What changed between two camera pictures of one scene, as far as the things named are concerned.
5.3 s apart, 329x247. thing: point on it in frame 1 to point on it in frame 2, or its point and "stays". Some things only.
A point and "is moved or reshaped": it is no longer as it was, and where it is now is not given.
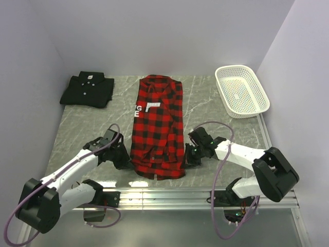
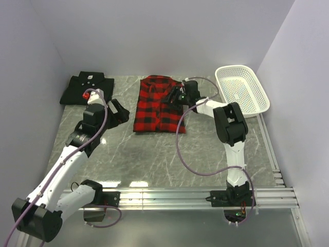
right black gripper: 189,161 to 175,92
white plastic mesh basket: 242,93 stays
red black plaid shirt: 158,147 is moved or reshaped
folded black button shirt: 90,89 stays
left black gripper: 124,163 to 121,116
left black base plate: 106,198 stays
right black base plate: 224,198 stays
